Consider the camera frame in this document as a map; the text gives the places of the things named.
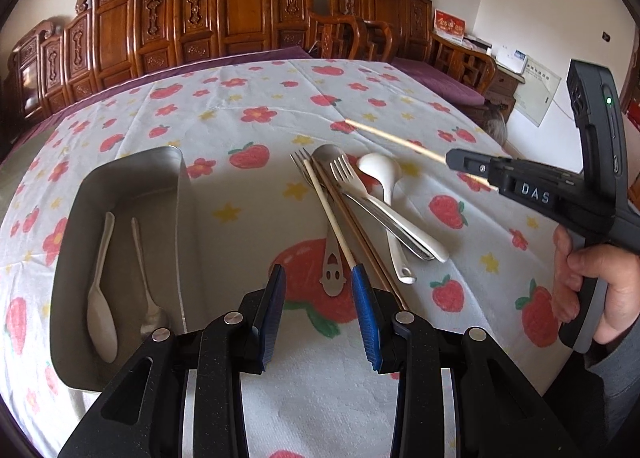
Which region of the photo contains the light wooden chopstick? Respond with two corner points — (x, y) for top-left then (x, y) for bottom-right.
(303, 159), (357, 269)
(342, 117), (499, 191)

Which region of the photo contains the large white plastic spoon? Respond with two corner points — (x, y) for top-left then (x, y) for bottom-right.
(357, 153), (416, 285)

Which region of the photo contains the grey sleeve forearm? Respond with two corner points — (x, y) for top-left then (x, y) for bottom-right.
(585, 320), (639, 441)

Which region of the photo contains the person's right hand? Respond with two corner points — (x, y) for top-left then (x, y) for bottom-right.
(552, 226), (639, 344)

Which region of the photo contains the small steel spoon in tray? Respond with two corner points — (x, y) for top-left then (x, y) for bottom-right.
(130, 217), (169, 339)

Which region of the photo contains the steel fork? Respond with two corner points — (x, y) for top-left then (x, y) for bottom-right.
(290, 147), (348, 297)

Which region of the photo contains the grey metal utensil tray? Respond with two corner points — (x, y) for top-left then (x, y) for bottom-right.
(50, 147), (207, 392)

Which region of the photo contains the white spoon in tray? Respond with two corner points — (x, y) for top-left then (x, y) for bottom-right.
(86, 212), (118, 364)

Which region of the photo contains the cream plastic fork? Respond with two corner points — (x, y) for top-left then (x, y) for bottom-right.
(328, 155), (449, 263)

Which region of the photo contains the strawberry flower tablecloth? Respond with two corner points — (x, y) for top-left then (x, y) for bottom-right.
(0, 56), (591, 458)

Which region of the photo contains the purple seat cushion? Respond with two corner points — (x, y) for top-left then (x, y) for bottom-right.
(392, 58), (485, 106)

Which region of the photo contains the red greeting card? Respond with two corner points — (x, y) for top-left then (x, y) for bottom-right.
(434, 9), (465, 43)

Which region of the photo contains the carved wooden armchair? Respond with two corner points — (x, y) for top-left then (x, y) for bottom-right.
(306, 12), (399, 62)

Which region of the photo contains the carved wooden bench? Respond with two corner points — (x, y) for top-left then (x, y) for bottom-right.
(1, 0), (433, 125)

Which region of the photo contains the white wall poster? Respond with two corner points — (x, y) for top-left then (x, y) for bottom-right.
(514, 57), (561, 127)

